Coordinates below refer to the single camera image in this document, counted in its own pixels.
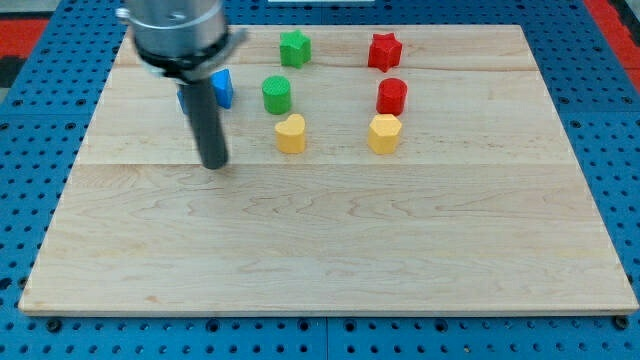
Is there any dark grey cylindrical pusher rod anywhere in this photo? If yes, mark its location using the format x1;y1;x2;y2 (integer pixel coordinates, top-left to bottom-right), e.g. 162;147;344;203
180;78;228;170

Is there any blue block behind rod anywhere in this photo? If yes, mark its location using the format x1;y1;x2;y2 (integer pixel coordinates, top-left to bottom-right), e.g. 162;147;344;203
177;87;189;116

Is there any blue triangular block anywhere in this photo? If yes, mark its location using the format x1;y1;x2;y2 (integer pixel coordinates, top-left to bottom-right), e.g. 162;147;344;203
211;69;234;109

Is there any green cylinder block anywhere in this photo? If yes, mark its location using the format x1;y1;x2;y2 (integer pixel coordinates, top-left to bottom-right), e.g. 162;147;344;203
262;75;291;115

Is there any yellow heart block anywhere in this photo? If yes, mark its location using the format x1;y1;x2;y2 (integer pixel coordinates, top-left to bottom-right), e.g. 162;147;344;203
274;114;306;154

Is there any green star block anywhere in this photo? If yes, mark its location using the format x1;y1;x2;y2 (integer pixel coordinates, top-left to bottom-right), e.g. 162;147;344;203
279;30;311;69

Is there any yellow hexagon block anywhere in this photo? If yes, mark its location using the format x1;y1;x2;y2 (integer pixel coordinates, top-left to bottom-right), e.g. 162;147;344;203
367;114;402;155

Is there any red star block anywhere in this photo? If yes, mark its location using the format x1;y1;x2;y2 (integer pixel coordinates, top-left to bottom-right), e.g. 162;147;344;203
368;33;403;73

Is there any red cylinder block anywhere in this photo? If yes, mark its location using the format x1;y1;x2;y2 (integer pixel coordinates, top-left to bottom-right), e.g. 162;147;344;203
376;78;408;115

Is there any light wooden board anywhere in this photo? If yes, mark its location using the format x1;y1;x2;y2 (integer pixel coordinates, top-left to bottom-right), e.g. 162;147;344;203
19;25;638;317

